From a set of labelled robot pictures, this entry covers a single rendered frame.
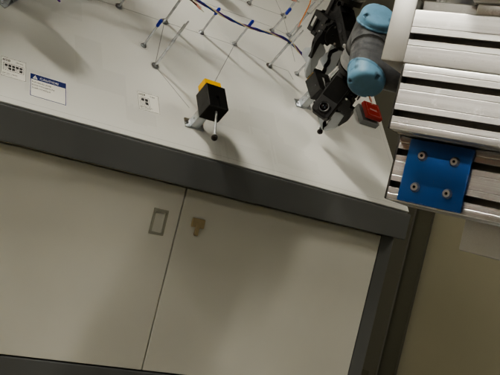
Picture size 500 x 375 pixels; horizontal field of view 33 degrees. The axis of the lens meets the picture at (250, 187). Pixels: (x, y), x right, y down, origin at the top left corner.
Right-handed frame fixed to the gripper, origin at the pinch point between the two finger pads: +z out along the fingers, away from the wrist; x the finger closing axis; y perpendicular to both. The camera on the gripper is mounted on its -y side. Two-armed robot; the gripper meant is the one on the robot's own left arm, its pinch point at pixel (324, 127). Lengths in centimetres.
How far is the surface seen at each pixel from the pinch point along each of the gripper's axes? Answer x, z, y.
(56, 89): 42, -18, -46
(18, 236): 31, -2, -68
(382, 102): 7, 111, 134
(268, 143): 7.3, -0.6, -13.7
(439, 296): -58, 137, 83
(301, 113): 7.1, 4.0, 3.7
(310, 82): 9.1, -2.6, 7.7
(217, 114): 16.1, -14.6, -26.5
